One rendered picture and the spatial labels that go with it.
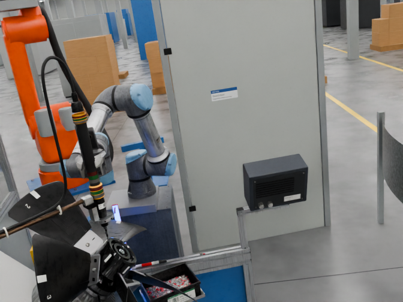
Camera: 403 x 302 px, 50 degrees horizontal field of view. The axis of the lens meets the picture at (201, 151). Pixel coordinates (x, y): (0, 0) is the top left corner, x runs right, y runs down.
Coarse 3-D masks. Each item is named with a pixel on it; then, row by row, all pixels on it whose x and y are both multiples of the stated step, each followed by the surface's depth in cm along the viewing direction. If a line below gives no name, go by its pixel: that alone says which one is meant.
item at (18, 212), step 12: (48, 192) 143; (60, 192) 145; (36, 204) 138; (48, 204) 140; (60, 204) 142; (12, 216) 133; (24, 216) 135; (60, 216) 139; (72, 216) 141; (84, 216) 142; (36, 228) 134; (48, 228) 136; (60, 228) 137; (72, 228) 138; (84, 228) 139; (60, 240) 136; (72, 240) 137
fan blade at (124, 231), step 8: (96, 224) 166; (112, 224) 167; (120, 224) 168; (128, 224) 170; (96, 232) 160; (104, 232) 159; (112, 232) 159; (120, 232) 158; (128, 232) 160; (136, 232) 161; (104, 240) 153
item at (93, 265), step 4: (92, 256) 128; (96, 256) 131; (100, 256) 133; (92, 260) 129; (92, 264) 129; (96, 264) 131; (92, 268) 129; (92, 272) 129; (96, 272) 131; (92, 276) 129; (96, 276) 131; (96, 280) 131; (88, 284) 127; (92, 284) 129
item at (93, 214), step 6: (84, 198) 137; (90, 198) 137; (84, 204) 137; (90, 204) 138; (96, 204) 139; (90, 210) 140; (96, 210) 140; (90, 216) 141; (96, 216) 140; (108, 216) 142; (96, 222) 141; (102, 222) 140
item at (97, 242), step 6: (90, 234) 140; (96, 234) 140; (84, 240) 138; (90, 240) 139; (96, 240) 139; (102, 240) 140; (78, 246) 137; (84, 246) 137; (90, 246) 138; (96, 246) 138; (90, 252) 137
